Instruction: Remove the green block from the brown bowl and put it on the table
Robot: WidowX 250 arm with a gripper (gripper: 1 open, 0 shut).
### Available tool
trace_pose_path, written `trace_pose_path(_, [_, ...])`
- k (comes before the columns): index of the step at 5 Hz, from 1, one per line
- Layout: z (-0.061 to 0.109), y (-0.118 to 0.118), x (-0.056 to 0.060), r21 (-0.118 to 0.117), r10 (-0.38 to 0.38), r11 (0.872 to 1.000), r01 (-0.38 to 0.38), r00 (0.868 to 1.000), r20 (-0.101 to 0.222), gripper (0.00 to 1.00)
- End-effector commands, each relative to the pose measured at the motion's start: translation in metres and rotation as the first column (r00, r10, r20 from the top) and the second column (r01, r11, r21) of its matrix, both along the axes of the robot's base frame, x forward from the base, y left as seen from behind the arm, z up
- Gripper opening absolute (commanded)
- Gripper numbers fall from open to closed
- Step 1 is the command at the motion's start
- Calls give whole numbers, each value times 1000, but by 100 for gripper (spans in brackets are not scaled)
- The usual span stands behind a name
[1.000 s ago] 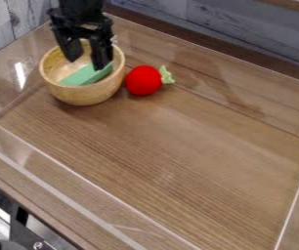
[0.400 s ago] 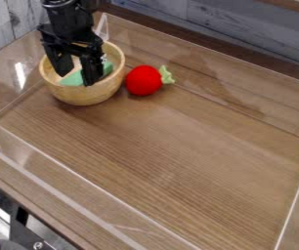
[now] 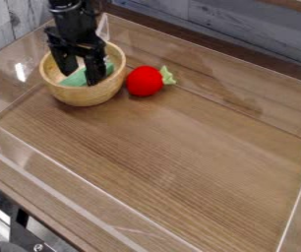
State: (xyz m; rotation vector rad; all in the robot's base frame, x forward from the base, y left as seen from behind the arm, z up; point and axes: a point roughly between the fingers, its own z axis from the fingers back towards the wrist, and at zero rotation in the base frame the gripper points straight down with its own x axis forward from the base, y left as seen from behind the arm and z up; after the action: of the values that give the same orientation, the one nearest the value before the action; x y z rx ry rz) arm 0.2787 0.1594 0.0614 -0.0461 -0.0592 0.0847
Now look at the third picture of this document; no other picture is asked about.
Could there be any green rectangular block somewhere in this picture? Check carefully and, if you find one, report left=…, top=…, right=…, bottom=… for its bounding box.
left=60, top=62, right=114, bottom=87

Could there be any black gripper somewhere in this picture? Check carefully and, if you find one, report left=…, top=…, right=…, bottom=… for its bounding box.
left=44, top=0, right=107, bottom=86

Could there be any black metal table bracket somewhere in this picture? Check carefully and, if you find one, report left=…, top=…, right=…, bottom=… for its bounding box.
left=9, top=208, right=56, bottom=252

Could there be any brown wooden bowl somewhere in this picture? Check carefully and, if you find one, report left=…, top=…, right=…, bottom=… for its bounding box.
left=39, top=41, right=126, bottom=106

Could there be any red plush radish toy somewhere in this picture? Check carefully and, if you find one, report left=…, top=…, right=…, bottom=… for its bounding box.
left=126, top=65, right=178, bottom=96

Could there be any clear acrylic enclosure wall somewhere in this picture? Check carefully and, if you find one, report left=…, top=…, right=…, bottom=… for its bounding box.
left=0, top=18, right=301, bottom=252

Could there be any clear acrylic corner bracket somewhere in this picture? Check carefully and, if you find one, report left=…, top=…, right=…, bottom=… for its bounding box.
left=96, top=13, right=111, bottom=41

